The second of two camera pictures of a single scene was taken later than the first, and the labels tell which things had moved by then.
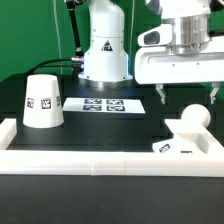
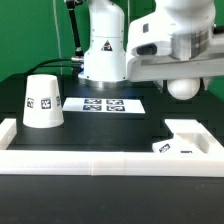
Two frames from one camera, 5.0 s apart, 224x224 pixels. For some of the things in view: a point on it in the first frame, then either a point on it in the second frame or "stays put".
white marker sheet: x=127 y=105 stays put
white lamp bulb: x=197 y=113 to x=183 y=88
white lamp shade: x=42 y=106 stays put
